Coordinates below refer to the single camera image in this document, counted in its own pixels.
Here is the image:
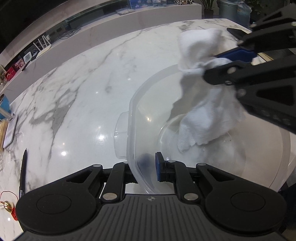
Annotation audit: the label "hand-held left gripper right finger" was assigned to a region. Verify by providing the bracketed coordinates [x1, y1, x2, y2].
[155, 152, 236, 202]

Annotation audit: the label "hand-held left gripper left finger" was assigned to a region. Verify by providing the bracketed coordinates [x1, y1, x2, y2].
[62, 162, 139, 202]

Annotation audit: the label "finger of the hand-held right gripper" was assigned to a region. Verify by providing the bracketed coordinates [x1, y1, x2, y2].
[214, 0, 296, 63]
[203, 54, 296, 135]

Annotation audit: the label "white cloth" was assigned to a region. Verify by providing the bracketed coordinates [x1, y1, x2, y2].
[177, 28, 245, 152]

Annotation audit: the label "clear plastic bowl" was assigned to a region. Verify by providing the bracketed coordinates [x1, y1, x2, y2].
[113, 64, 291, 195]

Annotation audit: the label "black smartphone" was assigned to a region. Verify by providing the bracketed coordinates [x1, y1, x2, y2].
[227, 27, 251, 41]

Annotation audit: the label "blue plastic bag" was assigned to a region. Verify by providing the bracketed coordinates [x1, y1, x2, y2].
[238, 1, 251, 26]

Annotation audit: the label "grey trash bin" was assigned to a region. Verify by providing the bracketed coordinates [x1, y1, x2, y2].
[218, 0, 238, 22]

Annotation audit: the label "potted plant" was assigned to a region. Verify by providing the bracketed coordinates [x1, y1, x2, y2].
[203, 0, 214, 16]

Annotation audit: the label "black pen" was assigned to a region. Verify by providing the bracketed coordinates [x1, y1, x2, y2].
[20, 148, 28, 197]

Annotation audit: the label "lotus pond painting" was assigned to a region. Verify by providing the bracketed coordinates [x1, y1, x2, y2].
[129, 0, 153, 7]

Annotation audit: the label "red charm with gold bell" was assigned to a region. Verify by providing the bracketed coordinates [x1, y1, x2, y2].
[0, 191, 19, 220]

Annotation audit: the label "white flat device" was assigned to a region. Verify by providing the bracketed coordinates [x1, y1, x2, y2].
[3, 115, 19, 149]

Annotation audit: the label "white marble tv cabinet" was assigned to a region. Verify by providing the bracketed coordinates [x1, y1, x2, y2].
[0, 3, 201, 93]

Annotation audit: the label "white wifi router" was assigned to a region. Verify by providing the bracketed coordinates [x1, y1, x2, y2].
[32, 34, 52, 58]

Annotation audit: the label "red box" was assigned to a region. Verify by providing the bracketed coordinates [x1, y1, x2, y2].
[5, 68, 18, 80]

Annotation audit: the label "pink box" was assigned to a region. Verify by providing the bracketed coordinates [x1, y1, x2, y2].
[13, 59, 25, 71]

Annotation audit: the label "black cables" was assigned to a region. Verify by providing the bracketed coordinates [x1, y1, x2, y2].
[61, 29, 80, 39]

